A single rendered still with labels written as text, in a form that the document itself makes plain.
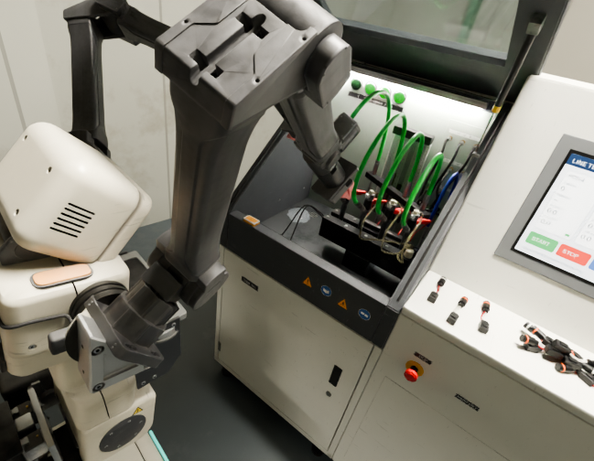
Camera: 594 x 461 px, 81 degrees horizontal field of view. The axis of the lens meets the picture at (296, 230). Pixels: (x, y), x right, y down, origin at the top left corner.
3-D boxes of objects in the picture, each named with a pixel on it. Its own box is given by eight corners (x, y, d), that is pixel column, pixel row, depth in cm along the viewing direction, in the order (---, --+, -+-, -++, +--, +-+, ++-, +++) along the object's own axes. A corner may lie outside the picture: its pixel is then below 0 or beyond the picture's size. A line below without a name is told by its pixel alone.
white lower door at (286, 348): (216, 358, 170) (222, 248, 133) (220, 355, 172) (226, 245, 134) (326, 452, 143) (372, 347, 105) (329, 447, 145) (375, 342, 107)
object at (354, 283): (226, 249, 132) (229, 213, 123) (234, 244, 135) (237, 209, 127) (370, 342, 106) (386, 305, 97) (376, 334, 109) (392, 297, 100)
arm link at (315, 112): (205, 2, 27) (310, 88, 26) (252, -59, 27) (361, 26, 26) (290, 144, 70) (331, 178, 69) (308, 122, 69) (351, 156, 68)
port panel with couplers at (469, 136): (415, 199, 134) (448, 120, 117) (418, 197, 136) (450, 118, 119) (448, 214, 128) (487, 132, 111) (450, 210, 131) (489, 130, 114)
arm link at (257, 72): (123, -27, 20) (248, 76, 19) (269, -50, 28) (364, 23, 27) (146, 274, 56) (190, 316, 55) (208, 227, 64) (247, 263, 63)
